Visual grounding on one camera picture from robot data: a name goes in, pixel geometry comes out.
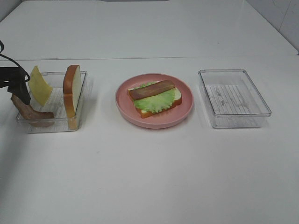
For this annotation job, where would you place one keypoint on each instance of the right clear plastic tray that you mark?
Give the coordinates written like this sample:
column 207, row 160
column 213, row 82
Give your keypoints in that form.
column 232, row 99

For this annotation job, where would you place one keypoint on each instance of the pink round plate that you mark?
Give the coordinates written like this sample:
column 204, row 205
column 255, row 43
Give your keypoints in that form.
column 164, row 119

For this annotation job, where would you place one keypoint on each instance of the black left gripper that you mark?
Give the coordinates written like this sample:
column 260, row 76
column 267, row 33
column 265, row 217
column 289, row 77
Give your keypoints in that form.
column 15, row 78

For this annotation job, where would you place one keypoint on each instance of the pink wavy bacon strip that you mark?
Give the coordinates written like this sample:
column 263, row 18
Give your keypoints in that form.
column 29, row 113

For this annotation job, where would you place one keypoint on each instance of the bread slice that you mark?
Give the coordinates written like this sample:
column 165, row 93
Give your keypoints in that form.
column 71, row 89
column 148, row 114

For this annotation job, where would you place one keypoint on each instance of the green lettuce leaf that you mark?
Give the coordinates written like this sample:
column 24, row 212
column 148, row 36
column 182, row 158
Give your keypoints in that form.
column 157, row 103

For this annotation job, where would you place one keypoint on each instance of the left clear plastic tray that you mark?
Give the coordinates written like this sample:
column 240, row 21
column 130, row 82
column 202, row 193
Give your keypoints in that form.
column 55, row 104

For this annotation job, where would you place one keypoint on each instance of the yellow cheese slice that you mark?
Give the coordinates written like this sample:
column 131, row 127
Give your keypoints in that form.
column 40, row 90

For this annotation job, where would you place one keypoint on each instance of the clear plastic tray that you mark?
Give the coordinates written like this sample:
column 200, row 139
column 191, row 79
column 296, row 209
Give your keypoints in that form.
column 55, row 104
column 232, row 99

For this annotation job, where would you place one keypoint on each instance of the brown bacon strip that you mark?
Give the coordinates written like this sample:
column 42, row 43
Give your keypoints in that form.
column 151, row 90

